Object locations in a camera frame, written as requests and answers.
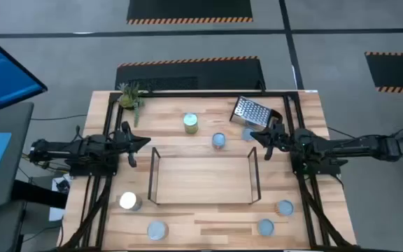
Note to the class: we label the salmon tin can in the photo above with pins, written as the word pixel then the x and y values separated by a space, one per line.
pixel 246 134

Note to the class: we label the black metal rig frame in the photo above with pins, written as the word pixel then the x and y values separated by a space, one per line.
pixel 205 94

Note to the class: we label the tomatoes label tin can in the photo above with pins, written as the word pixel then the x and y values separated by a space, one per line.
pixel 157 230

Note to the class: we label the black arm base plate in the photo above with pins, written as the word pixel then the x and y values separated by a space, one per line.
pixel 322 168
pixel 93 171

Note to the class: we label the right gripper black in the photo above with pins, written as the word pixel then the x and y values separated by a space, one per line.
pixel 277 138

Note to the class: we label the monitor with blue screen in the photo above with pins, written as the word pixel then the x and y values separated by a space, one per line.
pixel 2 77

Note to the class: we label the green label tin can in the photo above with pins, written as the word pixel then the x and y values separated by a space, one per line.
pixel 190 122

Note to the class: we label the black mat striped edge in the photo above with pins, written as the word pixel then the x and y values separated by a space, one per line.
pixel 222 73
pixel 187 8

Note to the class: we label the grey side desk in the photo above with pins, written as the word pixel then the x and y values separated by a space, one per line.
pixel 16 119

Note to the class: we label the black mat striped lower edge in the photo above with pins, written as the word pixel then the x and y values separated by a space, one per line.
pixel 187 8

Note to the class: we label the clear acrylic tray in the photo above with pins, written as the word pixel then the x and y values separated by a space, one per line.
pixel 205 178

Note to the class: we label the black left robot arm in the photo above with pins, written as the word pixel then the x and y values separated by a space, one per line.
pixel 82 147

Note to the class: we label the orange-sided tin can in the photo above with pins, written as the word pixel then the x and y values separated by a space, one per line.
pixel 285 208

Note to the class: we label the tall shiny-lid tin can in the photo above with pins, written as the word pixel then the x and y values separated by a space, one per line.
pixel 128 200

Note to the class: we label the black desk support beam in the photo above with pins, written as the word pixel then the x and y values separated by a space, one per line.
pixel 37 194

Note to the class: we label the white paper sheet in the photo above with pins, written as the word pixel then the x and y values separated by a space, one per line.
pixel 55 214

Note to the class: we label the grey desk pedestal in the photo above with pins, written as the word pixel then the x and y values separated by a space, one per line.
pixel 5 227

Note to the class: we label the black mat striped upper edge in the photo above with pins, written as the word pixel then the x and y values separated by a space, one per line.
pixel 222 73

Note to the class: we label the small green succulent plant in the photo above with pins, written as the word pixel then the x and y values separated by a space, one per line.
pixel 128 99

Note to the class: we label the black mat two striped edges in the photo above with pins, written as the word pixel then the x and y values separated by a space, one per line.
pixel 397 70

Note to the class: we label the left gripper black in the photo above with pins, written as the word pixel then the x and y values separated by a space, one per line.
pixel 124 141

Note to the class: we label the white power strip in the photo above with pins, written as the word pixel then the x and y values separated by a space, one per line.
pixel 56 182

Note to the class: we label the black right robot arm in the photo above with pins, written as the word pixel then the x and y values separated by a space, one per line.
pixel 345 145

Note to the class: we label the pink and teal tin can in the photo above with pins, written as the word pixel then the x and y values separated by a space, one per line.
pixel 218 140

